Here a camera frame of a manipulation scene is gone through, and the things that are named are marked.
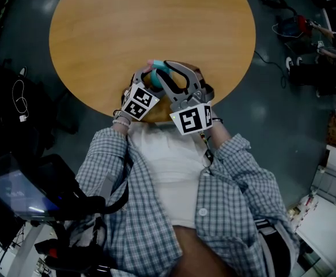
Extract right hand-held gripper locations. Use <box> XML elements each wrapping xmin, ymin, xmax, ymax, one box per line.
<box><xmin>155</xmin><ymin>59</ymin><xmax>216</xmax><ymax>136</ymax></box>

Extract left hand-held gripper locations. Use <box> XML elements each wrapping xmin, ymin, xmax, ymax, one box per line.
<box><xmin>121</xmin><ymin>63</ymin><xmax>165</xmax><ymax>122</ymax></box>

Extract teal spray bottle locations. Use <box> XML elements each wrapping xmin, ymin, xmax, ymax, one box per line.
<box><xmin>143</xmin><ymin>59</ymin><xmax>175</xmax><ymax>91</ymax></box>

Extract person's right forearm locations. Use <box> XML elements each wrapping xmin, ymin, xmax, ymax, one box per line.
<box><xmin>210</xmin><ymin>117</ymin><xmax>233</xmax><ymax>149</ymax></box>

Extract person's left forearm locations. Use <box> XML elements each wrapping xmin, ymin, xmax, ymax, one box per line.
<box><xmin>111</xmin><ymin>109</ymin><xmax>133</xmax><ymax>133</ymax></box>

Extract person's right hand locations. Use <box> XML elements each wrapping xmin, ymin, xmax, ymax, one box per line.
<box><xmin>191</xmin><ymin>64</ymin><xmax>209</xmax><ymax>88</ymax></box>

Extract white t-shirt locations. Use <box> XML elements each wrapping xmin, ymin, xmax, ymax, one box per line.
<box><xmin>128</xmin><ymin>122</ymin><xmax>212</xmax><ymax>230</ymax></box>

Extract plaid shirt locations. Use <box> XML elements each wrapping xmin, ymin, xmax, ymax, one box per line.
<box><xmin>74</xmin><ymin>126</ymin><xmax>301</xmax><ymax>277</ymax></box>

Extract red and black vacuum cleaner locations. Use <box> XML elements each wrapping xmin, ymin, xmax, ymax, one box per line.
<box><xmin>256</xmin><ymin>0</ymin><xmax>315</xmax><ymax>42</ymax></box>

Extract black chair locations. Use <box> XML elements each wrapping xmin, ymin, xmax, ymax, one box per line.
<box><xmin>0</xmin><ymin>58</ymin><xmax>80</xmax><ymax>156</ymax></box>

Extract dark monitor screen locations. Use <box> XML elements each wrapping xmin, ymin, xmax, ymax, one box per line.
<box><xmin>0</xmin><ymin>154</ymin><xmax>62</xmax><ymax>222</ymax></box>

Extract brown trousers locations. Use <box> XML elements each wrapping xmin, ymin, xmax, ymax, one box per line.
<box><xmin>171</xmin><ymin>225</ymin><xmax>233</xmax><ymax>277</ymax></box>

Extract black and red tool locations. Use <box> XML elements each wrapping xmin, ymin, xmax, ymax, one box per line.
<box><xmin>34</xmin><ymin>234</ymin><xmax>112</xmax><ymax>277</ymax></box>

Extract white cabinet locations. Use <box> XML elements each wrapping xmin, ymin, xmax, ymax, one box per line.
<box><xmin>288</xmin><ymin>144</ymin><xmax>336</xmax><ymax>274</ymax></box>

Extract white bead bracelet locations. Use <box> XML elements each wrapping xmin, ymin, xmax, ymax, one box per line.
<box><xmin>112</xmin><ymin>118</ymin><xmax>131</xmax><ymax>128</ymax></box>

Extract beaded lanyard cord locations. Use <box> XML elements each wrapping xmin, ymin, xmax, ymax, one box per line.
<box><xmin>197</xmin><ymin>131</ymin><xmax>215</xmax><ymax>176</ymax></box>

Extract black floor cable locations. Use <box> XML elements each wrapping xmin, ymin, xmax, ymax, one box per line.
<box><xmin>254</xmin><ymin>50</ymin><xmax>288</xmax><ymax>89</ymax></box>

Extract black harness strap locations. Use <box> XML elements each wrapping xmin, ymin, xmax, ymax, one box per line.
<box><xmin>75</xmin><ymin>151</ymin><xmax>135</xmax><ymax>215</ymax></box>

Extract white charger cable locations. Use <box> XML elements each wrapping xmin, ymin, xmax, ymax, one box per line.
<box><xmin>12</xmin><ymin>79</ymin><xmax>30</xmax><ymax>123</ymax></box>

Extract metal frame box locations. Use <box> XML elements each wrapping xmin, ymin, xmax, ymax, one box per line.
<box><xmin>309</xmin><ymin>164</ymin><xmax>336</xmax><ymax>208</ymax></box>

